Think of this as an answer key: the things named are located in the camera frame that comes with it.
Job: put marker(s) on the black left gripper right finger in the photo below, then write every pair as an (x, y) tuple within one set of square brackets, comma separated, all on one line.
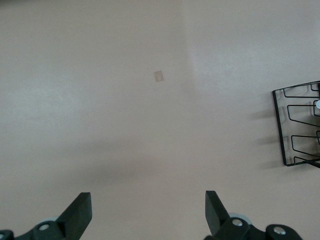
[(217, 217)]

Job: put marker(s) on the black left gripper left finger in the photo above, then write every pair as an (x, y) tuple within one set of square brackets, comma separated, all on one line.
[(72, 220)]

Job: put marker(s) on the small brown tape patch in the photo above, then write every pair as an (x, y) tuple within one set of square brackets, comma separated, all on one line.
[(158, 76)]

